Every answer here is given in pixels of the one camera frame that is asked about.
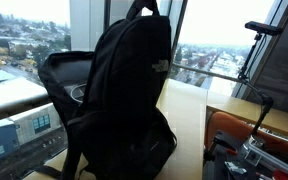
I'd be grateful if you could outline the white charger with cable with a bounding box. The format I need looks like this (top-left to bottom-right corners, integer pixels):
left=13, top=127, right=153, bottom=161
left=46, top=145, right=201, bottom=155
left=70, top=84, right=86, bottom=103

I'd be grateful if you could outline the black camera on stand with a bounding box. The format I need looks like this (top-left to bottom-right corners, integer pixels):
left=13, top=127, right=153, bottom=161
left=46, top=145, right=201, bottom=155
left=237, top=21, right=283, bottom=137

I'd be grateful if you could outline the orange chair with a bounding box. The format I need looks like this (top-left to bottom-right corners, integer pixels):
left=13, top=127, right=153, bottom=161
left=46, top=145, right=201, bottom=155
left=203, top=111, right=288, bottom=158

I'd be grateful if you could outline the black backpack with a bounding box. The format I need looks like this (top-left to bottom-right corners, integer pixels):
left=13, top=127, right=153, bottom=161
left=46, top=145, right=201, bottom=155
left=38, top=0, right=177, bottom=180

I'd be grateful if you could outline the metal window handrail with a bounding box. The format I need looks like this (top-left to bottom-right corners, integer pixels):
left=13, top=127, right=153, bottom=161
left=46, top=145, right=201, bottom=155
left=0, top=63, right=252, bottom=123

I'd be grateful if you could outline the silver aluminium rail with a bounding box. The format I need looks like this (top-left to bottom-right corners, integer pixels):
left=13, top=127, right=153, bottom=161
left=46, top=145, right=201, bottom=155
left=240, top=135, right=288, bottom=174

